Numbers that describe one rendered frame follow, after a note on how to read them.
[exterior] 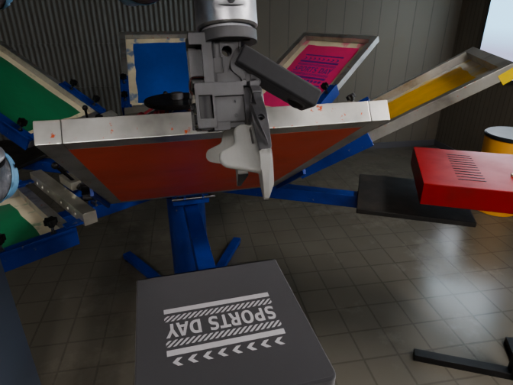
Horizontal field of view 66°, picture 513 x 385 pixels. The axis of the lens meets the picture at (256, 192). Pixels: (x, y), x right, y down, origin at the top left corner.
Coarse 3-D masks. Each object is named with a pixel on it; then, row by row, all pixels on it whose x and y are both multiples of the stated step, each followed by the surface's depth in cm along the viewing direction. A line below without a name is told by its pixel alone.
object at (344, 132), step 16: (352, 128) 74; (272, 144) 78; (288, 144) 80; (304, 144) 82; (320, 144) 84; (288, 160) 98; (304, 160) 101; (208, 176) 106; (224, 176) 109; (256, 176) 117
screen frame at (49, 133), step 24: (48, 120) 58; (72, 120) 59; (96, 120) 60; (120, 120) 61; (144, 120) 61; (168, 120) 62; (288, 120) 67; (312, 120) 68; (336, 120) 69; (360, 120) 70; (384, 120) 71; (48, 144) 58; (72, 144) 59; (96, 144) 61; (120, 144) 63; (336, 144) 86; (72, 168) 75; (96, 192) 107
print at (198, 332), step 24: (168, 312) 109; (192, 312) 109; (216, 312) 109; (240, 312) 109; (264, 312) 109; (168, 336) 101; (192, 336) 101; (216, 336) 101; (240, 336) 101; (264, 336) 101; (168, 360) 94; (192, 360) 94
